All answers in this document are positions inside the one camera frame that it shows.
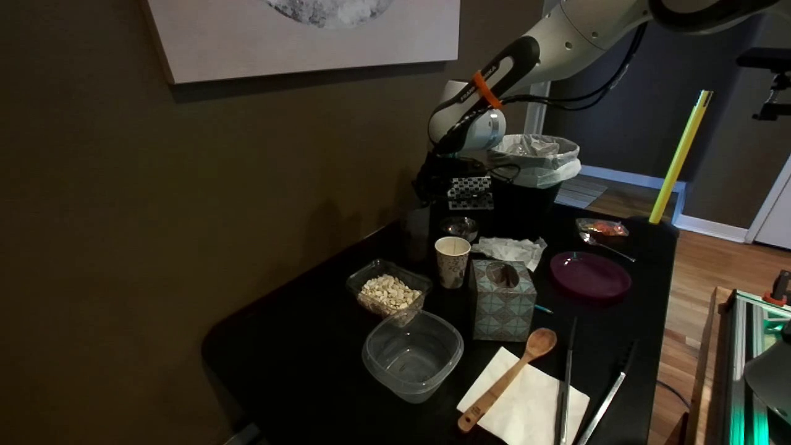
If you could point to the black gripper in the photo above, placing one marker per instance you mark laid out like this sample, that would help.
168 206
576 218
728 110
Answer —
435 180

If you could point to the dark translucent plastic cup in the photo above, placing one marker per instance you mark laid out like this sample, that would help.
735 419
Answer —
415 243

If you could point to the white paper cup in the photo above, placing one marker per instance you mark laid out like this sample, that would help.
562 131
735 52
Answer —
453 262

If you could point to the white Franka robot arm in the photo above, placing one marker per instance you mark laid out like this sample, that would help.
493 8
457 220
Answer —
576 26

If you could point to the small metal bowl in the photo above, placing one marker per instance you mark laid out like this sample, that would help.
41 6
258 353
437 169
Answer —
461 228

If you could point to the black white checkerboard card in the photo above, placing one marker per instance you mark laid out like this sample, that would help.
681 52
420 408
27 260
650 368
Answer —
471 192

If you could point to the clear container with nuts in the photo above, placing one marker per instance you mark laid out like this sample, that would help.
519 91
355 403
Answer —
387 293

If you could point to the crumpled white tissue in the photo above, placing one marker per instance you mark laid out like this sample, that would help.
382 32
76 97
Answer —
510 251

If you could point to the trash bin with white liner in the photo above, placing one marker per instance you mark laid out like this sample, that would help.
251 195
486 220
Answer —
539 164

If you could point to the empty clear plastic container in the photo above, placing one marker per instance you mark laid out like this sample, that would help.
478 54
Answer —
410 358

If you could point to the blue straw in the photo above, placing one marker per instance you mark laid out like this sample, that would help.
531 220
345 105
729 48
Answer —
542 309

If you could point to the white door trim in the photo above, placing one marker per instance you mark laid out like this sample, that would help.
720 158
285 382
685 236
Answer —
539 112

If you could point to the purple plate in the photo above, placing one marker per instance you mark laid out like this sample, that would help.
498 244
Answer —
589 275

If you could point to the metal spoon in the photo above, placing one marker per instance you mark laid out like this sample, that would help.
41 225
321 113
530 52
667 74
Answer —
607 244

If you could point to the wooden spoon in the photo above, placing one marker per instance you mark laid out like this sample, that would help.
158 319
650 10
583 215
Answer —
508 382

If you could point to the white paper napkin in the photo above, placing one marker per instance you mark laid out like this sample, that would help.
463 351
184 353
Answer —
535 403

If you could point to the yellow green long stick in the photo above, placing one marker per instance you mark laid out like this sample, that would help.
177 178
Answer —
681 155

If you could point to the black office chair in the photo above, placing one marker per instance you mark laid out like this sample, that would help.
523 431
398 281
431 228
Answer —
769 82

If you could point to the white framed wall picture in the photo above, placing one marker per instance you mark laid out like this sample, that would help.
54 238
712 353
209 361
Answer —
312 50

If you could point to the green lit aluminium frame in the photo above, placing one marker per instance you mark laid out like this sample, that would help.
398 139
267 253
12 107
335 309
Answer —
744 361

